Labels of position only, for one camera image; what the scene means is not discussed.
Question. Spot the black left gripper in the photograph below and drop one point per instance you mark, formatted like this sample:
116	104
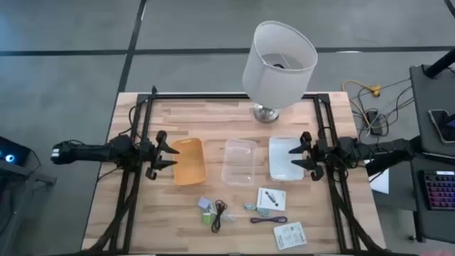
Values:
151	154

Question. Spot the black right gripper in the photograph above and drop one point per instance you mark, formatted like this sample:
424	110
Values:
318	154

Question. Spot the white booklet with device print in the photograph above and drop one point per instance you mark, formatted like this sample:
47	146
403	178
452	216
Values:
272	193

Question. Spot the green wall charger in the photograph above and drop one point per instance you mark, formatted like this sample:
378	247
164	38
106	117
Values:
206	218

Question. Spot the white paper leaflet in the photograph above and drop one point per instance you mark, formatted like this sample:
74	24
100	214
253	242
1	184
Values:
289	236

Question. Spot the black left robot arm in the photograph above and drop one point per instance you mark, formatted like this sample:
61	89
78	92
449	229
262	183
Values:
85	153

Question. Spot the white plastic bin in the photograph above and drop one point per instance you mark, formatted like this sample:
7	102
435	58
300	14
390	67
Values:
284	160

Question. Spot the orange plastic bin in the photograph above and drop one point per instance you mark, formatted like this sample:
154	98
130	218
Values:
189	161

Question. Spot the clear plastic bin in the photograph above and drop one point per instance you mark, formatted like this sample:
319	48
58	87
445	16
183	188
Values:
239	161

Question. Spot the black power adapter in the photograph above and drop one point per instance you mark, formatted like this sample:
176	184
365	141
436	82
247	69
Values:
373	122

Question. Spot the white paper sheet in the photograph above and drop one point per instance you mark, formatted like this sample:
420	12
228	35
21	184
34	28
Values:
382	183

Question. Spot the white shade table lamp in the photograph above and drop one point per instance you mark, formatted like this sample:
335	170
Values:
273	78

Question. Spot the dark grey side desk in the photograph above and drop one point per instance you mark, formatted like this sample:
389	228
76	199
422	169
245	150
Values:
423	106

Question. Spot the backlit keyboard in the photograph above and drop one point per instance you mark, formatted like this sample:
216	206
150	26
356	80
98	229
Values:
440	190

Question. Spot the black smartphone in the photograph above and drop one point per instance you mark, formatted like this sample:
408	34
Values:
442	124

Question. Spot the grey side cart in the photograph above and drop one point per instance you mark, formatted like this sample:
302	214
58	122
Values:
21	174

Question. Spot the black device with blue light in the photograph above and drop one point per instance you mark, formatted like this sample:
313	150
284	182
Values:
16	151

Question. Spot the black slanted pole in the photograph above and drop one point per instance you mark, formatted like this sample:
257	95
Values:
440	64

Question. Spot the black aluminium table frame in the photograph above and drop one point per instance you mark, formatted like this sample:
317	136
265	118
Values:
195	95

